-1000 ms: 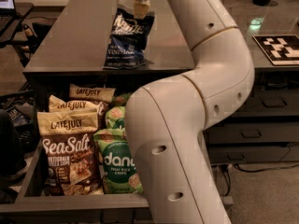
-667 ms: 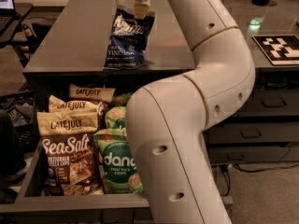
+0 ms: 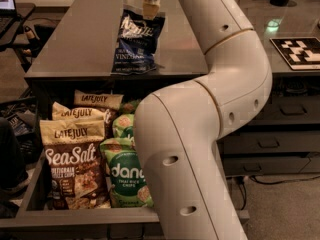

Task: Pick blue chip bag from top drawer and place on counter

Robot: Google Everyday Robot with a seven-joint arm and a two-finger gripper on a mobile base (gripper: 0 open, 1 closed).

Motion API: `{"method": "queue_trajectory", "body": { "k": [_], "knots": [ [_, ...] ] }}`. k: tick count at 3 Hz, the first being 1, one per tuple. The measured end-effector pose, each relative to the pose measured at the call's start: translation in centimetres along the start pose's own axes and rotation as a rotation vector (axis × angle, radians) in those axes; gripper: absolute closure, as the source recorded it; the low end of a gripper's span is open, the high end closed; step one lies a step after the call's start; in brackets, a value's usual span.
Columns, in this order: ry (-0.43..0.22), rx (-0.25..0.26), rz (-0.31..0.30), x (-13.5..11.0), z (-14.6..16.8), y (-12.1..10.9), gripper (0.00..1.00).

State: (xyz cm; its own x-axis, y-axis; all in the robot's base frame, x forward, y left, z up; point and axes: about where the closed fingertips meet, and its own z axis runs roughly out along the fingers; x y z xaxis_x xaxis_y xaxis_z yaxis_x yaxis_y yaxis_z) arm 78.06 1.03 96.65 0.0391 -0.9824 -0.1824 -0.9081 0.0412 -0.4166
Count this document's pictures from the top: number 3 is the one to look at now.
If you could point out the black white fiducial marker board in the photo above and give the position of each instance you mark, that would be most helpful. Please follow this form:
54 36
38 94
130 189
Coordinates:
300 53

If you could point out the rear Late July chip bag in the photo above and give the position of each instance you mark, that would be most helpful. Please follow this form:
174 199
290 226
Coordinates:
107 103

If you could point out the upper closed grey drawer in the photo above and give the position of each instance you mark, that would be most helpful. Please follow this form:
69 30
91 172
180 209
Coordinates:
289 111

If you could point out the middle Late July chip bag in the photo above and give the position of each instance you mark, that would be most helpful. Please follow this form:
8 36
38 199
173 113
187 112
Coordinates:
60 112

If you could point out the dark side desk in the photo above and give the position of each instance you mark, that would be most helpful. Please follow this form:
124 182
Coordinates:
24 10

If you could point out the person leg dark trousers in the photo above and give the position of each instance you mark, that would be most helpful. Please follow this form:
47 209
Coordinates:
13 174

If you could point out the closed grey drawer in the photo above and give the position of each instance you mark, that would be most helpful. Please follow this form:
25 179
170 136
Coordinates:
270 165
270 142
289 111

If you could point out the late july chip bag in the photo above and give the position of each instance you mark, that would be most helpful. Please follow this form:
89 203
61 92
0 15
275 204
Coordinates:
107 103
78 177
60 112

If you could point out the laptop computer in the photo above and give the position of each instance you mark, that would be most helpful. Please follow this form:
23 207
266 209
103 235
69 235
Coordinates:
8 15

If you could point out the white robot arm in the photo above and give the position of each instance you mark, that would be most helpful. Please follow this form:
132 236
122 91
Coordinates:
239 73

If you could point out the front Late July chip bag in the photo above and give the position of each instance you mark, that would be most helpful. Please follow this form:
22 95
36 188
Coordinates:
78 177

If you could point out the blue Kettle chip bag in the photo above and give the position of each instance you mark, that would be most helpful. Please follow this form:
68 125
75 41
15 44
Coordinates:
136 42

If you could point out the black crate with items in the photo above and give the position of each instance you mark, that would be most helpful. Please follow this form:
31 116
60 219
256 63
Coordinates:
23 116

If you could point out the front green Dang chip bag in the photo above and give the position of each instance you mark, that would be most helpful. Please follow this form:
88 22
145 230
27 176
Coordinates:
128 184

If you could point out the green dang chip bag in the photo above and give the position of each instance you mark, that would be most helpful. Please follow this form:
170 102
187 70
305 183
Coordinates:
123 126
129 107
128 184

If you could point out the open grey top drawer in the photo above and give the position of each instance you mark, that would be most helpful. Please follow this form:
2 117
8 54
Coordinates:
83 217

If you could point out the lower closed grey drawer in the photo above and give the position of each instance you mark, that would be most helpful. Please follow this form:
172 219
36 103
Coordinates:
270 165

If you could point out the rear green Dang chip bag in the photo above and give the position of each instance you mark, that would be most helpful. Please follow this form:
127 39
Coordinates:
129 107

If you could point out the middle green Dang chip bag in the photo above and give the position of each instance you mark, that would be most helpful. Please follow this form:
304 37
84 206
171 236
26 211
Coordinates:
123 126

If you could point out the middle closed grey drawer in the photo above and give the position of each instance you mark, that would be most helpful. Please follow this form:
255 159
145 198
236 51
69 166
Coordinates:
270 142

